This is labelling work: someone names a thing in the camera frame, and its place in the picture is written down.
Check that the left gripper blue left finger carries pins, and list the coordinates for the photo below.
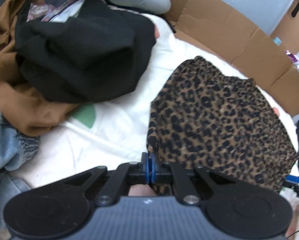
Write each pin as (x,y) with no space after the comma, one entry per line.
(118,182)

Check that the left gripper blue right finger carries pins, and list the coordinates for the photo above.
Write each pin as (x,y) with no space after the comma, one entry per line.
(179,179)

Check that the leopard print garment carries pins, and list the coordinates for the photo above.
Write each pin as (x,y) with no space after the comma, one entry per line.
(203,117)

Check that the cream bear print bedsheet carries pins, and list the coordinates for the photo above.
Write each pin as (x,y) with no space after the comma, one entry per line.
(114,132)

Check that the brown garment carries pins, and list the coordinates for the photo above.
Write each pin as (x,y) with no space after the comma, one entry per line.
(20,103)

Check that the brown cardboard sheet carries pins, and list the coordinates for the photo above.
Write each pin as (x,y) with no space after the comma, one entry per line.
(217,27)

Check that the grey denim garment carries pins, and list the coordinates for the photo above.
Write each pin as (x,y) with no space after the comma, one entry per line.
(15,150)

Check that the black garment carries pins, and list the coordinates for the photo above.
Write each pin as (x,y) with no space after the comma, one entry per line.
(97,56)

